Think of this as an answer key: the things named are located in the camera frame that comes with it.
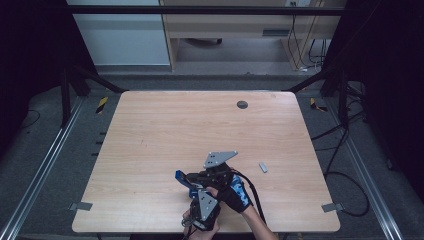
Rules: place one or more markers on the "black metal frame bar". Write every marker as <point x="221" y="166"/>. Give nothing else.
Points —
<point x="200" y="10"/>

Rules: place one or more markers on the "person's right hand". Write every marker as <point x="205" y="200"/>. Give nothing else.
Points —
<point x="237" y="196"/>

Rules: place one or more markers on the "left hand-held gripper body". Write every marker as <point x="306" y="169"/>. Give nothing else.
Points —
<point x="206" y="208"/>

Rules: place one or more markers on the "person's left hand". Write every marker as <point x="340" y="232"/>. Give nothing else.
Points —
<point x="203" y="235"/>

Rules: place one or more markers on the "white cabinet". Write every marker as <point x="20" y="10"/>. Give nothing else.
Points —
<point x="123" y="40"/>

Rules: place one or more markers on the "wooden desk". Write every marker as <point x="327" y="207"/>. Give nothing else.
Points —
<point x="233" y="25"/>

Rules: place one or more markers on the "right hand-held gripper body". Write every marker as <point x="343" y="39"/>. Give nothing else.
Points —
<point x="216" y="178"/>

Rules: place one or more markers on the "grey table clamp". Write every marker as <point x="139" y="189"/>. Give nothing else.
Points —
<point x="80" y="206"/>
<point x="332" y="207"/>

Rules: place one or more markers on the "silver staple strip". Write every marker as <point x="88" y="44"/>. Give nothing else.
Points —
<point x="263" y="167"/>

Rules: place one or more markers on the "aluminium floor rail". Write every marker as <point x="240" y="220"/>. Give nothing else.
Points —
<point x="366" y="173"/>
<point x="43" y="170"/>

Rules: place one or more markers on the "grey round table grommet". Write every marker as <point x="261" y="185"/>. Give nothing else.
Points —
<point x="242" y="104"/>

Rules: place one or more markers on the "black metal frame brace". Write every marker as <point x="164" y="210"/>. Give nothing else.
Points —
<point x="313" y="80"/>
<point x="96" y="80"/>

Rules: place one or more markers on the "black curtain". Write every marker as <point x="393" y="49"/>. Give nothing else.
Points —
<point x="30" y="50"/>
<point x="393" y="66"/>

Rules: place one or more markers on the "blue stapler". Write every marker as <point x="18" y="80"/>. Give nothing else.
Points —
<point x="181" y="177"/>

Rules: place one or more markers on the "yellow black striped marker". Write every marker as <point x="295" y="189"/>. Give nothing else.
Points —
<point x="316" y="105"/>
<point x="102" y="104"/>

